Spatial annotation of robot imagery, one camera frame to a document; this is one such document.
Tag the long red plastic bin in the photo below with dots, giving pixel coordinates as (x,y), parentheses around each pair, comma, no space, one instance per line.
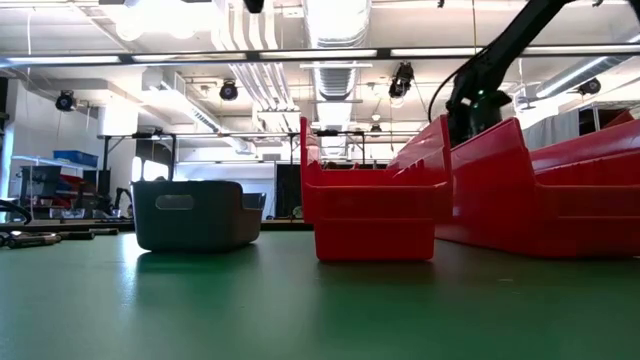
(375,235)
(550,215)

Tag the grey plastic tub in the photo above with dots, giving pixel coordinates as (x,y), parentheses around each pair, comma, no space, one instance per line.
(200,225)

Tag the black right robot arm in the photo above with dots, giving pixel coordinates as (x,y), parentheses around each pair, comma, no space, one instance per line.
(520,35)

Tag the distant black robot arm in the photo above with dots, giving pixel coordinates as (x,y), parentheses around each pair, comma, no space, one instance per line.
(122,197)

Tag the white LED light strip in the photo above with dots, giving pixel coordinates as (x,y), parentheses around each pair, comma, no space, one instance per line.
(62,59)
(320,54)
(435,51)
(580,49)
(190,58)

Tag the grey curtain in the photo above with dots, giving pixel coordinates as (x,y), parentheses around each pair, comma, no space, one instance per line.
(550,131)

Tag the black ceiling spotlight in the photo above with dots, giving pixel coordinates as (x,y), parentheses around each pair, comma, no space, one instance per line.
(401,80)
(65,101)
(229,91)
(590,87)

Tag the white ceiling pipes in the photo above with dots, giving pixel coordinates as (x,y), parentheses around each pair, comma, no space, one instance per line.
(260,85)

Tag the thin vertical pole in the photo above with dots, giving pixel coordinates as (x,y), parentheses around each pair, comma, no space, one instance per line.
(475,25)

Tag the red shelf bin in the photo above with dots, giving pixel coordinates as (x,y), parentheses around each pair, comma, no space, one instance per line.
(620,119)

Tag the person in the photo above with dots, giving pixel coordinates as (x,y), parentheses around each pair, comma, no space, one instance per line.
(330,165)

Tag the blue storage bin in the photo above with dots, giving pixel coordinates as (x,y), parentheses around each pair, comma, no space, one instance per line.
(75,158)

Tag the black column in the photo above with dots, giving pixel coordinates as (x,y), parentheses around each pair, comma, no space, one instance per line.
(104,187)

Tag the red item on shelf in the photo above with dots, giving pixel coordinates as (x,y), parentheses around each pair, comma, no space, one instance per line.
(75,184)

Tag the black copper-top battery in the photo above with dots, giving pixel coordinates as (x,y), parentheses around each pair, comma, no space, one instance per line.
(3,241)
(76,235)
(30,242)
(105,231)

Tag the white shelf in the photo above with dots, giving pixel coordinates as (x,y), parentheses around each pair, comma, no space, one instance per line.
(30,161)

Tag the black crate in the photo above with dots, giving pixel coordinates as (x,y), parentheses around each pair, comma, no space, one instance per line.
(40,180)

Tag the green table mat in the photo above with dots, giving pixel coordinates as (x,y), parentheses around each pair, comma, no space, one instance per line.
(200,310)

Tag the black overhead frame bar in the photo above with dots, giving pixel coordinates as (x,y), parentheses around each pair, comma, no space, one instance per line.
(253,55)

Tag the silver ribbed ventilation duct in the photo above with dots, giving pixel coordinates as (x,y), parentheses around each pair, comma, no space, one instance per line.
(337,25)

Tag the slanted silver ventilation duct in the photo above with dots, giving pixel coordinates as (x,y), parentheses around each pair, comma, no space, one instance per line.
(575,77)

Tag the white ceiling air duct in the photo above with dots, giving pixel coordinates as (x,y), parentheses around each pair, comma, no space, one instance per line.
(170,90)

